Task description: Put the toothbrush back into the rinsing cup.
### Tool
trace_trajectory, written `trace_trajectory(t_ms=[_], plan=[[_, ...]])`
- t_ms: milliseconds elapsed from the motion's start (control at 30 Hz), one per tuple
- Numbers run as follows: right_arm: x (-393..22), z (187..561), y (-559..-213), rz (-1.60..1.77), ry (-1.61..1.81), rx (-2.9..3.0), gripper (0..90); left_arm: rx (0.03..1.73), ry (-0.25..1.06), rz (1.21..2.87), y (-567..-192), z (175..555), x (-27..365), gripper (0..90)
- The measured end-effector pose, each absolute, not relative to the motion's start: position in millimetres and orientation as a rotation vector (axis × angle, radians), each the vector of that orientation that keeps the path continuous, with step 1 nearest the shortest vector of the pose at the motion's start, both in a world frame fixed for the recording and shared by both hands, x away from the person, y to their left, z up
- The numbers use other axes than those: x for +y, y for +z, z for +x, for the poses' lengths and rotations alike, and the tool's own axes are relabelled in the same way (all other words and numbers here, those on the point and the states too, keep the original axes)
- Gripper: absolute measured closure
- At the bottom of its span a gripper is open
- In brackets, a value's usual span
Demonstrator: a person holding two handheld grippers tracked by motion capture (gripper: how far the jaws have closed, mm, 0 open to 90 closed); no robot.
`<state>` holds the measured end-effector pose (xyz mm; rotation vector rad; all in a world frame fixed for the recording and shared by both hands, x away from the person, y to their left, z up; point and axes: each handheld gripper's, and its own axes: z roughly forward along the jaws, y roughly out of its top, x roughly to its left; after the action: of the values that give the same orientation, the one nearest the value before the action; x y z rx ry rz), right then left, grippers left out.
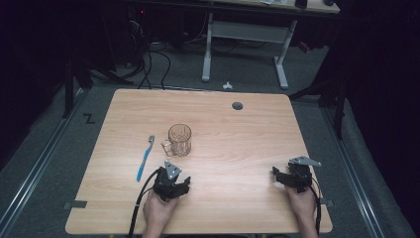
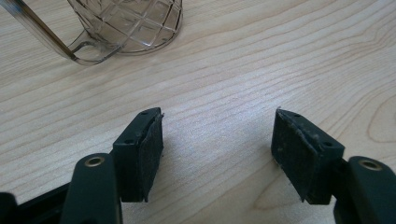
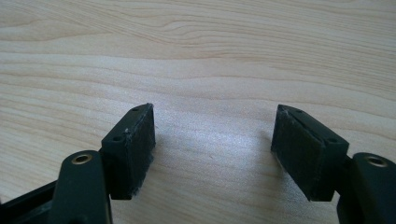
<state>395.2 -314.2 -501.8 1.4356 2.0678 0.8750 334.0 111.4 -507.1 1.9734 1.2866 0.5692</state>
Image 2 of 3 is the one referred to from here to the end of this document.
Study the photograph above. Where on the clear faceted glass cup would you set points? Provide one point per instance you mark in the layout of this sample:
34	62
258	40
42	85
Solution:
140	28

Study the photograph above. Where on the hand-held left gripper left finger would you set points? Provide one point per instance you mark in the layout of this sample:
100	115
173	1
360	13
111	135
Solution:
137	161

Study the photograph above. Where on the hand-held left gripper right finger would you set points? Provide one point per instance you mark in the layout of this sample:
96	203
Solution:
299	155

